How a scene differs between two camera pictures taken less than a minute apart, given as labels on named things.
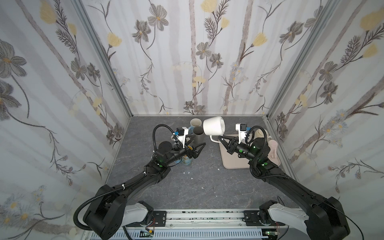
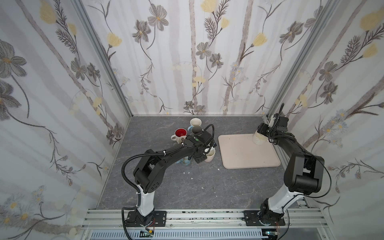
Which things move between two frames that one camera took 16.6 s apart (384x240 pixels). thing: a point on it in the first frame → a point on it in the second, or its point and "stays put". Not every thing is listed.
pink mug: (273, 153) → (210, 155)
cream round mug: (259, 133) stays put
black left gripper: (191, 154) → (199, 160)
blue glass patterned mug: (185, 161) stays put
